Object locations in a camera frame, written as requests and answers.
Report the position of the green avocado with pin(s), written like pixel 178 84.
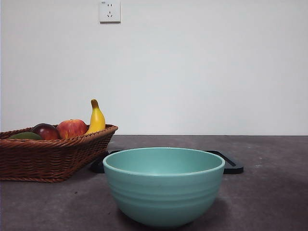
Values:
pixel 24 136

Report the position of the yellow banana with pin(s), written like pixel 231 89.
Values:
pixel 97 120

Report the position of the teal ceramic bowl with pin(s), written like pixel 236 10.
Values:
pixel 163 192

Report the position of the red yellow apple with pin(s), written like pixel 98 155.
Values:
pixel 72 128

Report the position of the black flat tray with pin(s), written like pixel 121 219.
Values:
pixel 232 168

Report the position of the dark red plum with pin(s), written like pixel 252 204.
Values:
pixel 45 132

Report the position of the brown wicker basket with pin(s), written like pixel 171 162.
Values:
pixel 48 158

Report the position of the white wall socket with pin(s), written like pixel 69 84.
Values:
pixel 110 12

